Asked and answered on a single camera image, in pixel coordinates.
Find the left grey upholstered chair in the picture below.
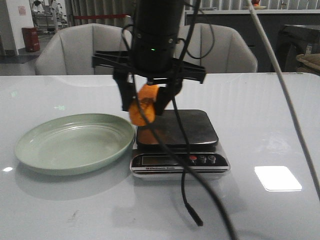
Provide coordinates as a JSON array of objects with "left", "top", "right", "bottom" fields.
[{"left": 34, "top": 23, "right": 126, "bottom": 76}]

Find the pale green round plate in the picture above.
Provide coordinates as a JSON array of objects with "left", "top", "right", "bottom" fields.
[{"left": 14, "top": 113, "right": 135, "bottom": 176}]

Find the black dangling cable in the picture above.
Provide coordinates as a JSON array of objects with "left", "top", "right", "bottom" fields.
[{"left": 121, "top": 0, "right": 241, "bottom": 240}]

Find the grey white cable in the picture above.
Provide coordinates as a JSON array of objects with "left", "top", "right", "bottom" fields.
[{"left": 246, "top": 0, "right": 320, "bottom": 201}]

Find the fruit bowl on counter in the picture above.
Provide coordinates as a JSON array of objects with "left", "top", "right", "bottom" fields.
[{"left": 251, "top": 0, "right": 266, "bottom": 10}]

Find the dark side table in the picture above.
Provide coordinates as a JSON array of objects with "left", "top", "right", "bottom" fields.
[{"left": 275, "top": 24, "right": 320, "bottom": 72}]

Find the orange corn cob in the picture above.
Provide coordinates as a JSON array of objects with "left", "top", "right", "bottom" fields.
[{"left": 128, "top": 84, "right": 159, "bottom": 127}]

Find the dark grey counter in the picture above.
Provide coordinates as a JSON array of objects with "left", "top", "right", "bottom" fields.
[{"left": 196, "top": 10, "right": 320, "bottom": 72}]

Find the black silver kitchen scale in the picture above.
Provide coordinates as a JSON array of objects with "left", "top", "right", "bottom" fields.
[{"left": 130, "top": 109, "right": 231, "bottom": 180}]

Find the pink wall notice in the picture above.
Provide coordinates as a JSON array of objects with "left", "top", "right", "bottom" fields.
[{"left": 18, "top": 5, "right": 26, "bottom": 16}]

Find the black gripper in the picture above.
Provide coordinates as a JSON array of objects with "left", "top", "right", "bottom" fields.
[{"left": 91, "top": 50, "right": 206, "bottom": 116}]

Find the beige cushion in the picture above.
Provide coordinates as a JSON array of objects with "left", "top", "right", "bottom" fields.
[{"left": 296, "top": 53, "right": 320, "bottom": 76}]

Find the grey upholstered chair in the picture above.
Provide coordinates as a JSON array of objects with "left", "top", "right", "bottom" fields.
[
  {"left": 183, "top": 23, "right": 258, "bottom": 74},
  {"left": 34, "top": 23, "right": 126, "bottom": 76}
]

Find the right grey upholstered chair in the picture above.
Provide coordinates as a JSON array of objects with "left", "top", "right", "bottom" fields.
[{"left": 183, "top": 23, "right": 258, "bottom": 74}]

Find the red trash bin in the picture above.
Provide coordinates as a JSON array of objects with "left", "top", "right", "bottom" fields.
[{"left": 21, "top": 27, "right": 40, "bottom": 52}]

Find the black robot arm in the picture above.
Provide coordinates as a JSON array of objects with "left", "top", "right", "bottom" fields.
[{"left": 92, "top": 0, "right": 206, "bottom": 115}]

